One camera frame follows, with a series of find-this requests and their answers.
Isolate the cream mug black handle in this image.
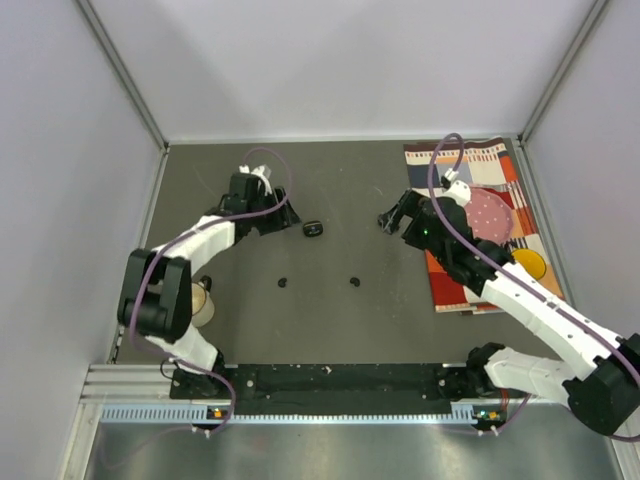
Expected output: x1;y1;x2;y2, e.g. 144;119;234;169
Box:
191;275;215;328

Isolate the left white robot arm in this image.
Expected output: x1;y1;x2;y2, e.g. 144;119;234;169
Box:
117;165;300;397

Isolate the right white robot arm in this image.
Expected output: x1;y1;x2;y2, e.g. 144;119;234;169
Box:
377;189;639;437

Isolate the purple cable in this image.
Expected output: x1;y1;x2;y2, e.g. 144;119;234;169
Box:
129;147;294;441
427;132;640;444

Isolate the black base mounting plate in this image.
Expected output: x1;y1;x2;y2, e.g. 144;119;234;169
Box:
169;362;529;416

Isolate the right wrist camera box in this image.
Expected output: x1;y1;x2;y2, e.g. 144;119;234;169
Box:
440;168;471;207

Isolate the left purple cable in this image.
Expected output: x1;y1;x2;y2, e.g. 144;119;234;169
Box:
129;147;294;441

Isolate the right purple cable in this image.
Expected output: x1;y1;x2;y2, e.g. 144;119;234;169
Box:
427;132;640;444

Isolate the pink dotted plate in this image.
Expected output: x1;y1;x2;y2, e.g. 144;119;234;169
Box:
464;188;513;244

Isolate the aluminium frame rail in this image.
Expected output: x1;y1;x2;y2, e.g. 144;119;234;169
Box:
64;362;629;480

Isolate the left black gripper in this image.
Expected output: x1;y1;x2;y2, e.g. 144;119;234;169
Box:
247;185;301;235

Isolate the glossy black charging case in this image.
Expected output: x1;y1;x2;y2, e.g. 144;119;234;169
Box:
302;220;324;238

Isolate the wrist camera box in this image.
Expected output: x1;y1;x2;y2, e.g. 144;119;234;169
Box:
239;164;273;195
440;168;471;207

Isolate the orange patterned cloth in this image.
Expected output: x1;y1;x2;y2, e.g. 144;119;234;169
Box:
426;137;564;314

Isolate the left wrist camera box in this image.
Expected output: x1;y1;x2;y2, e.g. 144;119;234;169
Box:
239;164;273;195

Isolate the yellow translucent cup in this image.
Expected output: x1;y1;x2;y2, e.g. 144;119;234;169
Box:
512;248;547;280

